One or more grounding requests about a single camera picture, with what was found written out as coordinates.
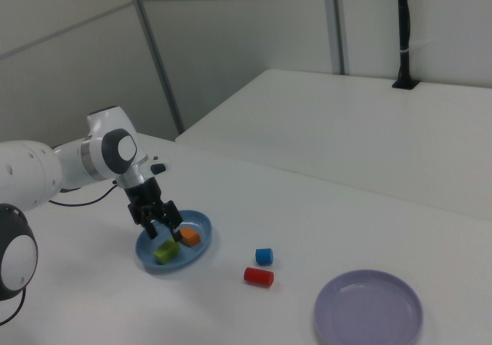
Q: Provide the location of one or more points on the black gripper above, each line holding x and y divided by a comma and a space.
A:
144, 197

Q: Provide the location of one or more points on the green block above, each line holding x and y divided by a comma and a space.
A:
167, 252

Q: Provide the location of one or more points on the orange block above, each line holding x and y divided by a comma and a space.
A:
190, 237

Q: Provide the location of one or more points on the blue block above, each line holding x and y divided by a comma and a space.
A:
264, 256

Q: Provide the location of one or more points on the red block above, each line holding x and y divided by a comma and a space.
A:
258, 277

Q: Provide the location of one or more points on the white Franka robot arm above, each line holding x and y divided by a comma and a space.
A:
23, 172

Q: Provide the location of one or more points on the blue plate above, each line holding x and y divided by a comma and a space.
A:
198, 222

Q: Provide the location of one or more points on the white adjoining table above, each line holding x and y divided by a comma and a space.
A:
346, 137

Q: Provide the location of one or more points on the purple plate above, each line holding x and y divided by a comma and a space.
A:
369, 314

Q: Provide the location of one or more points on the black pole with base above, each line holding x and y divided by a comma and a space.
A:
403, 34

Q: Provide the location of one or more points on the grey partition post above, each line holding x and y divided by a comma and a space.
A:
153, 53
335, 26

